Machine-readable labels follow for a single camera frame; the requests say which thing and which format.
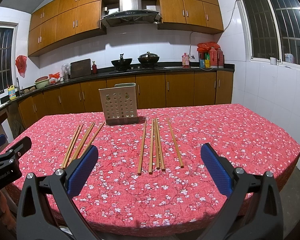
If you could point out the beige perforated utensil holder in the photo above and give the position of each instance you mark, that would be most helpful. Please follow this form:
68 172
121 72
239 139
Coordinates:
119 104

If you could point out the black lidded wok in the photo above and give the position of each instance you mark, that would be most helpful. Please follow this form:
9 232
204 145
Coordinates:
148 60

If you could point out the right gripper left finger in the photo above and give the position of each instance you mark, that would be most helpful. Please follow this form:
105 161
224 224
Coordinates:
35 219

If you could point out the red oil jugs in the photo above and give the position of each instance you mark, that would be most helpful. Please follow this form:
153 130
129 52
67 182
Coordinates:
210 55

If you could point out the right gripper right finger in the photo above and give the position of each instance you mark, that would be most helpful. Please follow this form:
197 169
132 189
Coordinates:
253 208

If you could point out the steel range hood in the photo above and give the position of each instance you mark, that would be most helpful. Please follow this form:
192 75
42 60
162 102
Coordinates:
124 12

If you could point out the pink seasoning bottle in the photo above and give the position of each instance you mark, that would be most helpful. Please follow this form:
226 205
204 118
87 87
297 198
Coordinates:
185 60

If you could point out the red floral tablecloth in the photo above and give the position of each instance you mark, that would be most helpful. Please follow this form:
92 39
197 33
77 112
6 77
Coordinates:
149 179

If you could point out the yellow detergent bottle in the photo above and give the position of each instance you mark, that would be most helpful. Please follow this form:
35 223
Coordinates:
11 92

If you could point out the red plastic bag on wall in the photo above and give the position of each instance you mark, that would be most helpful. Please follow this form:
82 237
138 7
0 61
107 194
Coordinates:
21 65

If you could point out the barred window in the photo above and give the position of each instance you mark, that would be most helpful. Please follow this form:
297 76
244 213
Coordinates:
6 40
273 29

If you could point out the red sauce bottle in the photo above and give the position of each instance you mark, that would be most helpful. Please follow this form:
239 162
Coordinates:
94 68

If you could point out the right barred window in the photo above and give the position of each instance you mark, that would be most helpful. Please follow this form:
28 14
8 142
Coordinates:
273 29

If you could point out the wooden chopstick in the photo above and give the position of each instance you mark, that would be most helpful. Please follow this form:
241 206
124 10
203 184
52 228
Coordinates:
181 164
150 167
139 171
70 146
157 158
73 146
78 150
93 138
162 164

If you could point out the left barred window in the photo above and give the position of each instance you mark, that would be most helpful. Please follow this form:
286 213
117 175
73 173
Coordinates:
6 40

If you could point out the upper wooden wall cabinets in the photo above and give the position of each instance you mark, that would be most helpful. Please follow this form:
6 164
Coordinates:
61 22

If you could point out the red bag on counter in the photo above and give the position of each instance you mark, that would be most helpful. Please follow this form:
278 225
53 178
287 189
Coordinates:
54 78

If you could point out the green basin with lid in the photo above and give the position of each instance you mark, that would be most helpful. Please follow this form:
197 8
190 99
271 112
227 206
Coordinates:
42 82

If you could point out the dark cutting board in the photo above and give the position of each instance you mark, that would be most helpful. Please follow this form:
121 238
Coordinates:
80 68

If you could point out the lower wooden kitchen cabinets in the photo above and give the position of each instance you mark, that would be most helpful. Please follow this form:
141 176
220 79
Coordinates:
158 90

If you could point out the black wok on stove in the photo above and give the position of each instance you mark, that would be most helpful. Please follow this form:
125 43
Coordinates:
122 64

